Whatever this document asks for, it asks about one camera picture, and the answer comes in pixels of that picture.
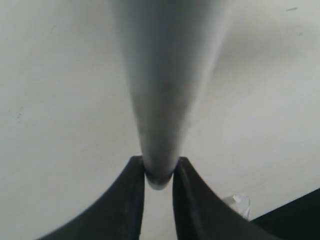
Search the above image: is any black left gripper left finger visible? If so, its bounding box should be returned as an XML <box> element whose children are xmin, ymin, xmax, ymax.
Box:
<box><xmin>42</xmin><ymin>156</ymin><xmax>145</xmax><ymax>240</ymax></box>

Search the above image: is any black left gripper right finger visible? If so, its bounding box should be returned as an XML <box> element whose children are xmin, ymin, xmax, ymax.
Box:
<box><xmin>172</xmin><ymin>157</ymin><xmax>276</xmax><ymax>240</ymax></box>

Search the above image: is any wooden drumstick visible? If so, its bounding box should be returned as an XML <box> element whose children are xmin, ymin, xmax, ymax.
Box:
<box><xmin>111</xmin><ymin>0</ymin><xmax>232</xmax><ymax>190</ymax></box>

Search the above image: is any crumpled clear plastic piece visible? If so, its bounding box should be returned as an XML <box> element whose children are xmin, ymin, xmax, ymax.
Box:
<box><xmin>222</xmin><ymin>194</ymin><xmax>251</xmax><ymax>220</ymax></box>

